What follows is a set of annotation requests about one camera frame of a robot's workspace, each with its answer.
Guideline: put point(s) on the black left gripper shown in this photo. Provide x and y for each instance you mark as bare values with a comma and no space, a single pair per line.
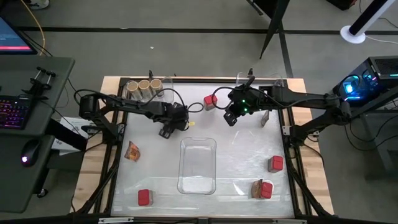
175,116

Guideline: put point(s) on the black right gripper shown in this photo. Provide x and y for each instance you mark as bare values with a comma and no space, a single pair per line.
244,104

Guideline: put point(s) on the red-lid patterned spice tin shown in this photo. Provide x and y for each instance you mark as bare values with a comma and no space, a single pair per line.
266,190
210,101
144,197
276,163

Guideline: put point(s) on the brown ice cream tub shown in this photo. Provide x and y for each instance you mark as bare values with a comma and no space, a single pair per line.
265,118

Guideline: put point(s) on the orange taco seasoning packet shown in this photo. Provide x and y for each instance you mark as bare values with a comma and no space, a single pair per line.
132,152
256,188

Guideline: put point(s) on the gold-lid spice jar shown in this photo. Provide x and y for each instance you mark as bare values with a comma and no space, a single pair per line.
132,88
156,86
145,88

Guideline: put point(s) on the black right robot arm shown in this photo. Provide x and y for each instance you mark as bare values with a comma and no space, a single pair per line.
311,100

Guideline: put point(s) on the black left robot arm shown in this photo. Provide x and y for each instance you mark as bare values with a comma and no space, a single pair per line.
124,105

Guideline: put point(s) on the clear plastic bin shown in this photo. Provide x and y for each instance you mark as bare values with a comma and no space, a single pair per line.
241,79
166,93
197,165

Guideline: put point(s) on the small black clip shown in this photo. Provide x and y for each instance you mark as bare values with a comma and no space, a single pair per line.
150,74
250,72

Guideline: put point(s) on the black tripod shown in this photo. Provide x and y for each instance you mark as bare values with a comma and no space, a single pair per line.
275,21

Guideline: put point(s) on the black clamp stand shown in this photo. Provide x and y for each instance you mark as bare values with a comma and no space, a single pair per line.
40,84

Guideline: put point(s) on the black computer mouse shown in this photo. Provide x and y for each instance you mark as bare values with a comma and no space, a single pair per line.
29,153

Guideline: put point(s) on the white round-base floor stand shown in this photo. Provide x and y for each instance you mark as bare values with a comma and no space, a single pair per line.
353,33

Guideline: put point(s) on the lit computer tower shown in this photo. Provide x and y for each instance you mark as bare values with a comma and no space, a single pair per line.
373,74

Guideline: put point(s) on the grey desk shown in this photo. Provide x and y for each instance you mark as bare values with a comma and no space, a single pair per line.
18,174

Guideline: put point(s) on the backlit keyboard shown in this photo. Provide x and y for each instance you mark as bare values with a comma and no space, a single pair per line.
12,112

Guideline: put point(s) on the black side table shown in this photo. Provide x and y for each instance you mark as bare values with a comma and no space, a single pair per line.
385,96

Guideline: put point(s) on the person's shoe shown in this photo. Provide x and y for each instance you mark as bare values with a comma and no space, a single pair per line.
38,3

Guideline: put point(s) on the computer monitor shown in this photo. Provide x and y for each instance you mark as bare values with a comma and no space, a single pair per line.
12,34

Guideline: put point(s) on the black aluminium table frame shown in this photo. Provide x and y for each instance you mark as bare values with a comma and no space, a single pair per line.
202,80

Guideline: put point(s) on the silver metal bracket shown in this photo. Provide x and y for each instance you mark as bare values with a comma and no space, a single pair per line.
115,220

